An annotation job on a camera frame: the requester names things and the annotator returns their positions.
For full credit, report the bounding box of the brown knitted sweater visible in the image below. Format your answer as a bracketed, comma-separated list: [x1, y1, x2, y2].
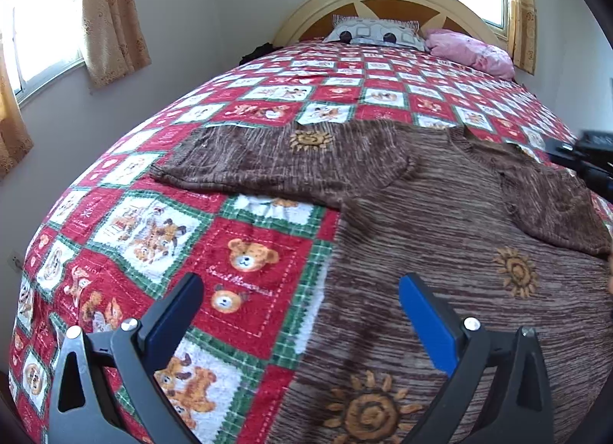
[151, 120, 612, 443]

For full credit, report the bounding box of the person's right hand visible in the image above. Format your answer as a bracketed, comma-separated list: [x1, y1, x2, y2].
[607, 251, 613, 295]

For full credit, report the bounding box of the back window right curtain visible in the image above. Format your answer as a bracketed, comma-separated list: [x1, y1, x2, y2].
[505, 0, 537, 76]

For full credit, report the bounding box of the red patchwork teddy bedspread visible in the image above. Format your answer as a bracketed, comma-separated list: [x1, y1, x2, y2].
[1, 40, 612, 443]

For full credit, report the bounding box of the pink pillow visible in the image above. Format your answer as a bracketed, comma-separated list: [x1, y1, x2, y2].
[425, 29, 515, 81]

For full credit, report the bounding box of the cream wooden headboard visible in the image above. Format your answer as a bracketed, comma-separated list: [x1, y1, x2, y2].
[272, 0, 507, 48]

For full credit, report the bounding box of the side window left curtain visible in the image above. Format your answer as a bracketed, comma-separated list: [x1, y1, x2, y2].
[0, 53, 33, 180]

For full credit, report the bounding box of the side window curtain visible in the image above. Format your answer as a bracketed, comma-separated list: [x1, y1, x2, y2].
[0, 53, 33, 180]
[82, 0, 151, 88]

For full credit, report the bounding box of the grey patterned pillow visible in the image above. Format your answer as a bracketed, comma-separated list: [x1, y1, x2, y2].
[323, 15, 427, 51]

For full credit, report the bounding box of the side window right curtain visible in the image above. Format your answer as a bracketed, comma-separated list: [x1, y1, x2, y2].
[82, 0, 151, 88]

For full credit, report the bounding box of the black item beside bed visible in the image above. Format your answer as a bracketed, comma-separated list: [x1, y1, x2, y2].
[239, 42, 282, 66]

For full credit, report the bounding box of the side window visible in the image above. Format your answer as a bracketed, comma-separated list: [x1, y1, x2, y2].
[1, 0, 82, 102]

